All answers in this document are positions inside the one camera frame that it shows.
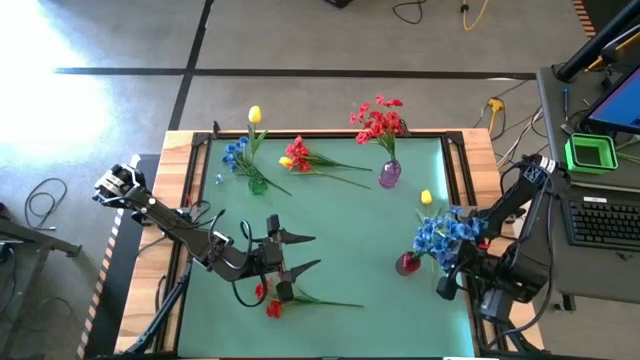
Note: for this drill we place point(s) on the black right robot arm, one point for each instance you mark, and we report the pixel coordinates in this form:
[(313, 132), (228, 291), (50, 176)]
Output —
[(525, 270)]

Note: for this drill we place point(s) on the monitor with blue screen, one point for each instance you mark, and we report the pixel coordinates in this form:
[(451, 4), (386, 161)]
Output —
[(622, 105)]

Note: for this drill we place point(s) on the yellow plug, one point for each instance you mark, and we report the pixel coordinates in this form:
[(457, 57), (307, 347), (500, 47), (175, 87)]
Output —
[(496, 105)]

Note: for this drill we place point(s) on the black keyboard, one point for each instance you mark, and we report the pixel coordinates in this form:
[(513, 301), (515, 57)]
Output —
[(600, 225)]

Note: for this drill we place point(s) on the red ribbed glass vase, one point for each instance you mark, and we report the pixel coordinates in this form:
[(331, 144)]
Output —
[(407, 264)]

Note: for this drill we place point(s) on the black table strut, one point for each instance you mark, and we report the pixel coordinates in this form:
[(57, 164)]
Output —
[(165, 305)]

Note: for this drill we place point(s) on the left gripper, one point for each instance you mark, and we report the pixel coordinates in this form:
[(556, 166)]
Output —
[(272, 257)]

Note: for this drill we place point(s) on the black metal stand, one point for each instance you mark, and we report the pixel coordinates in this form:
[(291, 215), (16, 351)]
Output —
[(40, 239)]

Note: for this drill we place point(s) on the large blue flower bunch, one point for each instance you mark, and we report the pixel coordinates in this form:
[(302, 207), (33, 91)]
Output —
[(445, 235)]

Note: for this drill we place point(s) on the red flower bunch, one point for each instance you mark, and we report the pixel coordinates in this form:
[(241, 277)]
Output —
[(274, 309), (380, 122), (300, 152)]

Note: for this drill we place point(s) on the black monitor pole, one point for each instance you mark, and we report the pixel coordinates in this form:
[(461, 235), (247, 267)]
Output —
[(595, 45)]

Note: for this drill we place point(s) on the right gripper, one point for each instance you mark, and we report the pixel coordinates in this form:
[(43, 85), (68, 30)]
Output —
[(448, 287)]

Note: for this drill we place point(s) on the green table mat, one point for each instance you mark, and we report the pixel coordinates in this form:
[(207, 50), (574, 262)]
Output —
[(350, 225)]

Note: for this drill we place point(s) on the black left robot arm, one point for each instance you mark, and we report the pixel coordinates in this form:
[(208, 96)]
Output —
[(165, 220)]

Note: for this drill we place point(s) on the green glass vase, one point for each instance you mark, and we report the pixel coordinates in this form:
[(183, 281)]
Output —
[(258, 184)]

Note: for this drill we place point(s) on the small blue flower bunch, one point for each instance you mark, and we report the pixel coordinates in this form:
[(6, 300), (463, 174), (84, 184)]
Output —
[(232, 152)]

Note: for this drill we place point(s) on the loose blue flower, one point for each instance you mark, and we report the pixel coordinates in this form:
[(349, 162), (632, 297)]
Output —
[(219, 178)]

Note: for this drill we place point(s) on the pink ribbed glass vase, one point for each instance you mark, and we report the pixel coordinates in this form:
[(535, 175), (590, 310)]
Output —
[(390, 175)]

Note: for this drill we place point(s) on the black floor mat striped edge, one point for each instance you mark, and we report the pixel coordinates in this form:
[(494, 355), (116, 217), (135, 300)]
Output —
[(112, 300), (600, 10)]

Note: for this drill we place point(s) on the black side desk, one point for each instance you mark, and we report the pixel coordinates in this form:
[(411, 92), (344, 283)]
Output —
[(575, 275)]

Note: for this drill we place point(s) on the green plastic box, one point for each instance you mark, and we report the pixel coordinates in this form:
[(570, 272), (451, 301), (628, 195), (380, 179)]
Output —
[(575, 167)]

